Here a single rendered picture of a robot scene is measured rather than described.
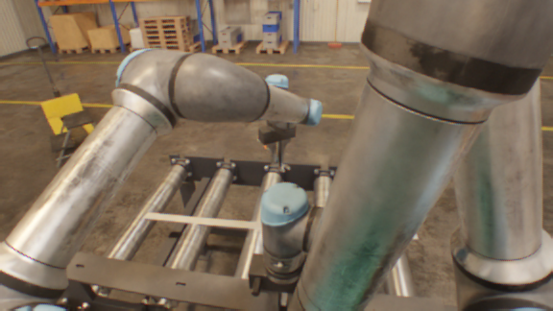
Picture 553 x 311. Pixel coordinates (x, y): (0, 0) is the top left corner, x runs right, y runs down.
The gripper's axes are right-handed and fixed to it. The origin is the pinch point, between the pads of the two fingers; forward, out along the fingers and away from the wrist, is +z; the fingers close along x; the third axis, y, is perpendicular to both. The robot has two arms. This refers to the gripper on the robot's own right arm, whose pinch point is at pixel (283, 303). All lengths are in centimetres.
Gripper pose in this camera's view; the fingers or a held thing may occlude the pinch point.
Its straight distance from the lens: 69.8
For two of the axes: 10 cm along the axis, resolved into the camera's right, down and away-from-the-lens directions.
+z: 0.1, 8.7, 5.0
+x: 9.9, 0.6, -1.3
